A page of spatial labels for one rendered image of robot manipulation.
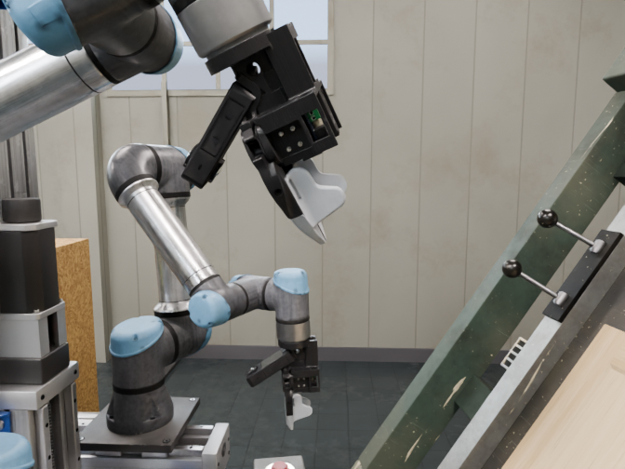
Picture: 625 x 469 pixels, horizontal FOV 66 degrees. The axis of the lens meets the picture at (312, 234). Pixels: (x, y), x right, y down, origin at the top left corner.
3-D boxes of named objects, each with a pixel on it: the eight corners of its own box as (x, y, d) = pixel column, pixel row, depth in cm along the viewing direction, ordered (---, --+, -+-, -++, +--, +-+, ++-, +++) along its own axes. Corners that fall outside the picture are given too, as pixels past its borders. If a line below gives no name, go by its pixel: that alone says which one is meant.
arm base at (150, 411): (94, 434, 107) (91, 392, 105) (123, 401, 122) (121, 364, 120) (160, 435, 106) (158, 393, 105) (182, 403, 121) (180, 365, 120)
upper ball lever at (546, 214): (595, 260, 92) (531, 222, 97) (606, 244, 92) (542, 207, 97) (601, 258, 89) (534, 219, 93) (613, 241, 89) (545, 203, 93)
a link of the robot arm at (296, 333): (276, 326, 102) (274, 314, 110) (277, 346, 103) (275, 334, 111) (312, 323, 103) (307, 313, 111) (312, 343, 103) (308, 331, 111)
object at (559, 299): (559, 311, 93) (497, 272, 97) (570, 295, 93) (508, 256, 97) (563, 311, 89) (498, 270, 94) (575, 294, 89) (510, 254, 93)
